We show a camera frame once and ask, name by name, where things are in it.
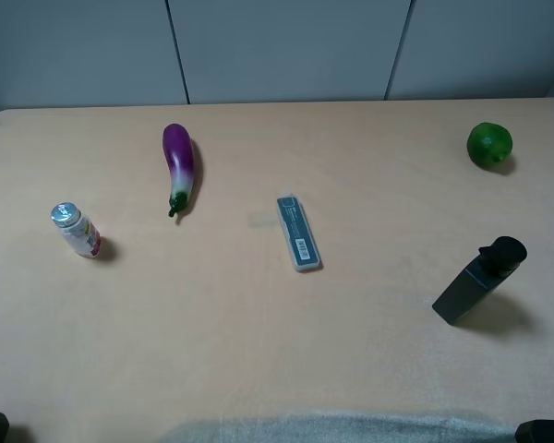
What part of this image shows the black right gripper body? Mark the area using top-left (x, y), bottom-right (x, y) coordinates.
top-left (515, 419), bottom-right (554, 443)

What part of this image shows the green lime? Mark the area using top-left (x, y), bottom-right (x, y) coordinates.
top-left (466, 122), bottom-right (513, 166)

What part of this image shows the black rectangular bottle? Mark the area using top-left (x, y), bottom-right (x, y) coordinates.
top-left (432, 236), bottom-right (527, 326)

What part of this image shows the grey cloth at table edge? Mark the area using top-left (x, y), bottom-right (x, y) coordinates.
top-left (160, 413), bottom-right (516, 442)

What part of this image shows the small bottle with silver cap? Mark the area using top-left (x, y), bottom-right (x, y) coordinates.
top-left (51, 202), bottom-right (102, 258)

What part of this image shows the grey pencil lead case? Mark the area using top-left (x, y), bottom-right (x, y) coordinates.
top-left (277, 194), bottom-right (321, 272)

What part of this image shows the purple toy eggplant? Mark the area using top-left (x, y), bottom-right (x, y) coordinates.
top-left (163, 124), bottom-right (196, 217)

